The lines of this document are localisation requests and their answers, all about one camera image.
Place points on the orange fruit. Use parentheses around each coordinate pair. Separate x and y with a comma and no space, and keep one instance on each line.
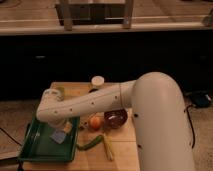
(95,123)

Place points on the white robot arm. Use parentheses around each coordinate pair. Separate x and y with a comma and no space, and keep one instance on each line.
(159,113)

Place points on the blue sponge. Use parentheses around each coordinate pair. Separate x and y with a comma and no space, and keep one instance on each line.
(58,136)

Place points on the dark red bowl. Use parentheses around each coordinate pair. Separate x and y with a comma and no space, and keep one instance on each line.
(115,119)

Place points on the white round container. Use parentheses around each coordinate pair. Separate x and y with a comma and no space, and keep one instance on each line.
(97,81)

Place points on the yellow corn cob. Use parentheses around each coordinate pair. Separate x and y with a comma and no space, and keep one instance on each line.
(108,148)

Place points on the blue black device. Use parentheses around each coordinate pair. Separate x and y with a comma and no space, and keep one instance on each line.
(201,100)

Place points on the green plastic cup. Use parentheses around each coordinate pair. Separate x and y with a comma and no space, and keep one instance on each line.
(62,91)

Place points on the wooden stool legs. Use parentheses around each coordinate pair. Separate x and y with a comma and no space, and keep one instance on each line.
(71,13)

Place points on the green plastic tray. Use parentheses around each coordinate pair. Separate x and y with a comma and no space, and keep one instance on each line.
(39,147)

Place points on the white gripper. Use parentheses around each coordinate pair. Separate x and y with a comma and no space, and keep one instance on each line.
(66,127)

